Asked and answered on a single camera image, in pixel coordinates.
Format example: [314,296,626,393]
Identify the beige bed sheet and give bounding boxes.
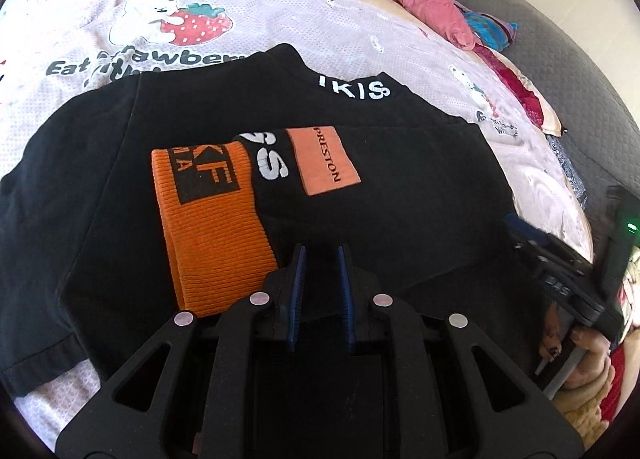
[320,0,566,137]

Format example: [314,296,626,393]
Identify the black shirt with orange cuffs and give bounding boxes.
[0,43,532,400]

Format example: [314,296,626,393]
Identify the strawberry printed blanket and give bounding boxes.
[0,0,597,442]

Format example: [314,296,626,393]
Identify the person's right hand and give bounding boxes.
[540,300,627,417]

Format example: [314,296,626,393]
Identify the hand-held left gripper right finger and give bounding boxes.
[336,243,586,459]

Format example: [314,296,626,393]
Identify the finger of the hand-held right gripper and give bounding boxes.
[502,212,596,282]

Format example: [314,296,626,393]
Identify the blue patterned cloth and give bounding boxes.
[545,133,588,212]

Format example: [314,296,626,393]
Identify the blue striped cloth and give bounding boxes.
[460,9,522,51]

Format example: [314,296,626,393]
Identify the yellow fuzzy cloth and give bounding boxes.
[552,386,608,440]

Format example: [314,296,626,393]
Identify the red floral blanket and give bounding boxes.
[475,43,547,130]

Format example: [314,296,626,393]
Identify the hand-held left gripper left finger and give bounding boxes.
[55,244,307,459]

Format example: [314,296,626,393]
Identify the grey quilted headboard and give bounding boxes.
[450,0,640,260]

